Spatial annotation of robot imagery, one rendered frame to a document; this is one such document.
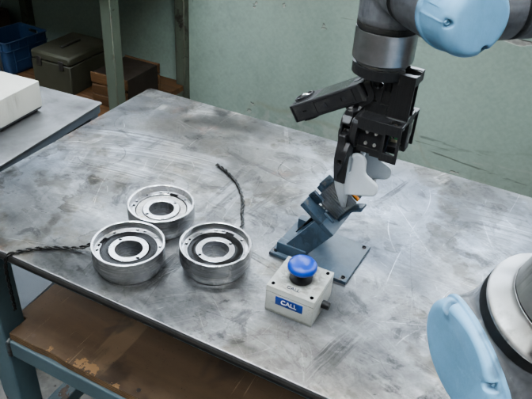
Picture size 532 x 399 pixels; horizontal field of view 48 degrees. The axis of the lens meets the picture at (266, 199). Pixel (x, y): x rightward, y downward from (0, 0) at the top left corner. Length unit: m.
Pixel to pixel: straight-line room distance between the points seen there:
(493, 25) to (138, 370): 0.78
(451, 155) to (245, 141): 1.39
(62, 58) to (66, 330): 1.72
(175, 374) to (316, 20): 1.70
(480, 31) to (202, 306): 0.49
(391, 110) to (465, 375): 0.34
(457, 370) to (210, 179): 0.63
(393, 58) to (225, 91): 2.07
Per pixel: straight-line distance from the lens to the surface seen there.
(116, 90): 2.43
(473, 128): 2.41
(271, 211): 1.01
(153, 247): 0.89
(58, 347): 1.15
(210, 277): 0.84
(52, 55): 2.76
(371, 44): 0.72
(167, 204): 0.98
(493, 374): 0.55
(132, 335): 1.15
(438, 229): 1.04
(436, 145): 2.47
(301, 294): 0.79
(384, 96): 0.76
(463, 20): 0.60
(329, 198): 0.86
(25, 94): 1.59
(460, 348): 0.57
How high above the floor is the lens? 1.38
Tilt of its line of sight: 34 degrees down
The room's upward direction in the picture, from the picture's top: 4 degrees clockwise
